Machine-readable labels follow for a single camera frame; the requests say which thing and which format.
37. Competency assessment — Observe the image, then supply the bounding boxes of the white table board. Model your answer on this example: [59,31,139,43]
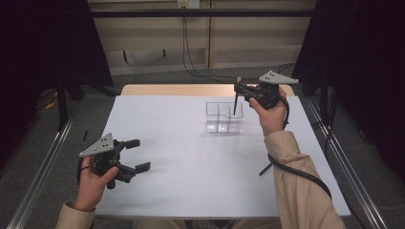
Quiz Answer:
[95,94,352,220]

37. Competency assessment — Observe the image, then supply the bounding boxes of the black metal stand post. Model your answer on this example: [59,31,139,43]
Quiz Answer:
[319,68,330,155]
[56,74,70,132]

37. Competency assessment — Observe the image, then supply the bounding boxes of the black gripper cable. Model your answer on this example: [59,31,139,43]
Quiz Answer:
[266,94,333,200]

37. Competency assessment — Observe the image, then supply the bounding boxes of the black power cable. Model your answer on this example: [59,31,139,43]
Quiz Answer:
[184,28,296,81]
[181,15,230,85]

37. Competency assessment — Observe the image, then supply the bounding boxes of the black horizontal bar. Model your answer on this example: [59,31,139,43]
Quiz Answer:
[90,9,316,18]

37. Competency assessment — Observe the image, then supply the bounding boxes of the light wooden upright strip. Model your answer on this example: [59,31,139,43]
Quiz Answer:
[206,0,214,70]

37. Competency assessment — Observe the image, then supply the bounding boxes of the white wall socket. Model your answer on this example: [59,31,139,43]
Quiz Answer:
[177,0,201,10]

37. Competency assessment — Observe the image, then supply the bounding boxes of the person's right hand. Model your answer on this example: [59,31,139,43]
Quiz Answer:
[248,87,289,138]

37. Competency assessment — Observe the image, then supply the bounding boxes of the aluminium floor rail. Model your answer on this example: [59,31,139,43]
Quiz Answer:
[6,94,84,229]
[305,94,390,229]

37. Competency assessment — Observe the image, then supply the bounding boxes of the orange and black makeup pencil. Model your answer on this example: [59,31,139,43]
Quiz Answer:
[232,75,244,116]

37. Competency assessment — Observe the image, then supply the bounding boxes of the clear acrylic organizer box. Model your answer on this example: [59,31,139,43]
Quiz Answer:
[204,101,245,134]

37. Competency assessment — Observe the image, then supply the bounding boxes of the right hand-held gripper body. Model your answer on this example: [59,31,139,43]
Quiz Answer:
[243,70,300,111]

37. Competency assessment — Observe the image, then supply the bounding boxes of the person's left hand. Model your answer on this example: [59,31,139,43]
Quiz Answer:
[75,155,119,212]

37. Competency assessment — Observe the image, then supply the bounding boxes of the black curtain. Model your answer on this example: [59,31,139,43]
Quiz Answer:
[0,0,115,168]
[290,0,405,184]

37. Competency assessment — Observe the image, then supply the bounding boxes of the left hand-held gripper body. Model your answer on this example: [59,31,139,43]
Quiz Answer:
[78,133,138,191]

